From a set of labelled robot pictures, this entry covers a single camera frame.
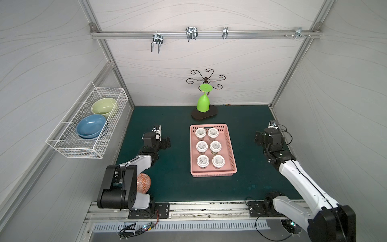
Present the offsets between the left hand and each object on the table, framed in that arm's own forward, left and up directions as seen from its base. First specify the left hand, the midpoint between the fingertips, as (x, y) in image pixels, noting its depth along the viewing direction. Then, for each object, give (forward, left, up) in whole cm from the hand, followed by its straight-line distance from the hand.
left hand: (162, 136), depth 93 cm
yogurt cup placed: (+4, -24, -2) cm, 24 cm away
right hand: (-4, -62, +11) cm, 63 cm away
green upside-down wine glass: (+14, -25, +15) cm, 32 cm away
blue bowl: (-12, +25, +26) cm, 38 cm away
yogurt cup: (+4, -32, -2) cm, 32 cm away
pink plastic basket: (-16, -41, -9) cm, 45 cm away
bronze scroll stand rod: (+27, -27, +23) cm, 45 cm away
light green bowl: (0, +25, +26) cm, 36 cm away
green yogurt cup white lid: (-6, -33, -1) cm, 33 cm away
